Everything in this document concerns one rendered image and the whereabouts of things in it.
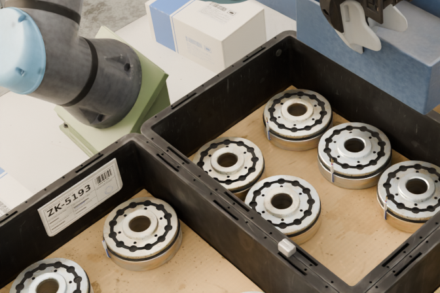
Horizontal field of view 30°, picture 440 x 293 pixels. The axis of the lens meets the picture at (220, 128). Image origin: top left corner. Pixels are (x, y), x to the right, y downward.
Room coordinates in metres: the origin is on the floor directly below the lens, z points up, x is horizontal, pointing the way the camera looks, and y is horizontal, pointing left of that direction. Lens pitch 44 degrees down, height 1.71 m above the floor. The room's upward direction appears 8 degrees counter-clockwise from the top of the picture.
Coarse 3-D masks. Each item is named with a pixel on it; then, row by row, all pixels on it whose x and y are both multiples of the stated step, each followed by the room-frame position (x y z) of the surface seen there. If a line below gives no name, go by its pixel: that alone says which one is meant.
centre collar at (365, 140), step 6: (342, 138) 0.80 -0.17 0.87; (348, 138) 0.80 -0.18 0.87; (354, 138) 0.80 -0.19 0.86; (360, 138) 0.80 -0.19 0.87; (366, 138) 0.80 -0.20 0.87; (342, 144) 0.79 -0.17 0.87; (366, 144) 0.79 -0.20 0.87; (342, 150) 0.78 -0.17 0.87; (366, 150) 0.77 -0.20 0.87; (348, 156) 0.77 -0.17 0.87; (354, 156) 0.77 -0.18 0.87; (360, 156) 0.76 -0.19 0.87; (366, 156) 0.77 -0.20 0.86
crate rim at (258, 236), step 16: (112, 144) 0.79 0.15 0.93; (128, 144) 0.79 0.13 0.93; (144, 144) 0.78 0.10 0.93; (96, 160) 0.77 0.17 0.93; (160, 160) 0.75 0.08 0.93; (64, 176) 0.75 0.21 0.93; (80, 176) 0.75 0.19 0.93; (176, 176) 0.72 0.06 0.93; (192, 176) 0.71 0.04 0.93; (48, 192) 0.72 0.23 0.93; (208, 192) 0.68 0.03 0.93; (16, 208) 0.70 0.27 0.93; (32, 208) 0.70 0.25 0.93; (224, 208) 0.66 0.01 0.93; (0, 224) 0.68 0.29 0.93; (240, 224) 0.62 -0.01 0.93; (256, 240) 0.60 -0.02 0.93; (272, 240) 0.59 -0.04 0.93; (304, 272) 0.54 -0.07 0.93; (320, 288) 0.52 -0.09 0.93
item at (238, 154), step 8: (216, 152) 0.81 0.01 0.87; (224, 152) 0.81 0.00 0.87; (232, 152) 0.81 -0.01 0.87; (240, 152) 0.80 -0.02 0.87; (216, 160) 0.80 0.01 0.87; (240, 160) 0.79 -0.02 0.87; (216, 168) 0.78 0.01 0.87; (224, 168) 0.78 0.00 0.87; (232, 168) 0.78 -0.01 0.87; (240, 168) 0.78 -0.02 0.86
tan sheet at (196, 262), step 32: (96, 224) 0.74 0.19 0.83; (64, 256) 0.69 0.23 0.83; (96, 256) 0.68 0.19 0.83; (192, 256) 0.66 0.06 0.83; (96, 288) 0.63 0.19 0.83; (128, 288) 0.63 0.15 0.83; (160, 288) 0.62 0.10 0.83; (192, 288) 0.61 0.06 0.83; (224, 288) 0.61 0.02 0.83; (256, 288) 0.60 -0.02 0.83
